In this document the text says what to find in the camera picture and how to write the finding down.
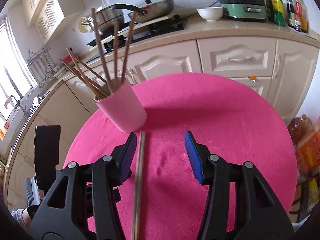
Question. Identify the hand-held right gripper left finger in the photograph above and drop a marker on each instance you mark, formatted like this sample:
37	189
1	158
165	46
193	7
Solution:
127	160

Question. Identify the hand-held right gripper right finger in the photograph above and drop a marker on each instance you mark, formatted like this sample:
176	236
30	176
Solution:
193	155

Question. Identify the wooden chopstick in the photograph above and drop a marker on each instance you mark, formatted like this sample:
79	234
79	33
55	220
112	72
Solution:
140	170

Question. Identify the pale paper cup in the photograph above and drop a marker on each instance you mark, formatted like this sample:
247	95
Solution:
125	110

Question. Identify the bundle of brown chopsticks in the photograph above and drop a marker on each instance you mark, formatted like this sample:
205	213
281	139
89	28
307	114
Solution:
101	55

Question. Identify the person's left forearm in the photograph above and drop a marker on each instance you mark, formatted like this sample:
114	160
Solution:
21	217

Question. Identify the pink table cloth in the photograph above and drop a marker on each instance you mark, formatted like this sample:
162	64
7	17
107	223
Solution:
212	117

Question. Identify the steel sink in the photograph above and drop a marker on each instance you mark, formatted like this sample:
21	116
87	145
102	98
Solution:
32	105

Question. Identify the orange window sill carton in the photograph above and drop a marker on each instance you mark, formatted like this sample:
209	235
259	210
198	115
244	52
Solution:
3	128

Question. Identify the metal faucet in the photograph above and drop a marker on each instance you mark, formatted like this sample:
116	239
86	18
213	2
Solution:
13	102

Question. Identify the white dishes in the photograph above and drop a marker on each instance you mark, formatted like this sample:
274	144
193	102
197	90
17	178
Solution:
59	72

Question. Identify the window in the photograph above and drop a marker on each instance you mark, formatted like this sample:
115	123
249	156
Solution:
12	75

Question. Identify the metal utensil rack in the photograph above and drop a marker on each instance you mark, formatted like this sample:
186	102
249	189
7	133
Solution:
40	62

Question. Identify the orange drawer clip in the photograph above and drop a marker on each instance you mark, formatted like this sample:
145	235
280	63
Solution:
253	78

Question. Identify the orange package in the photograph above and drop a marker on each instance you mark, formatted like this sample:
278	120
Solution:
310	150

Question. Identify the cream perforated ladle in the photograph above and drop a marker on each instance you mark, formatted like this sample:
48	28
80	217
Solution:
83	25

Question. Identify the black gas stove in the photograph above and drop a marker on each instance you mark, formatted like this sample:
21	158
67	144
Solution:
162	27

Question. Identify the cream lattice door cabinet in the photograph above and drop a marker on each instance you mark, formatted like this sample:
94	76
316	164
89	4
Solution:
48	17

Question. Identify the beige stone board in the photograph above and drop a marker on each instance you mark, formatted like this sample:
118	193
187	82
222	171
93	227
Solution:
155	21

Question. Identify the white bowl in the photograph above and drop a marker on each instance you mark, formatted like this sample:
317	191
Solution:
210	15

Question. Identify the stainless steel pot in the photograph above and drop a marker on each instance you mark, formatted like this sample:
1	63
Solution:
110	20

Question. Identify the steel frying pan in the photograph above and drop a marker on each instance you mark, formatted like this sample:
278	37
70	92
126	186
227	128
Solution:
157	11

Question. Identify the green electric cooker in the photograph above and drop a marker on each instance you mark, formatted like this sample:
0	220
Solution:
240	10

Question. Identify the glass pan lid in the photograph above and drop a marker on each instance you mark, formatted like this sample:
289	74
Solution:
160	3

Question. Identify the dark olive oil bottle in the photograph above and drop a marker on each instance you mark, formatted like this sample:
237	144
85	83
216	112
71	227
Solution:
268	5

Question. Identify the green yellow bottle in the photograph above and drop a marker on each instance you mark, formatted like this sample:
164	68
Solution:
278	7

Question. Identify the dark sauce bottle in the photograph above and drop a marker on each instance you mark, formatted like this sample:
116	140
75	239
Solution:
290	10

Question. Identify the cream upper wall cabinets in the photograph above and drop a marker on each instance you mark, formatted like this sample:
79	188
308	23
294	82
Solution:
35	0

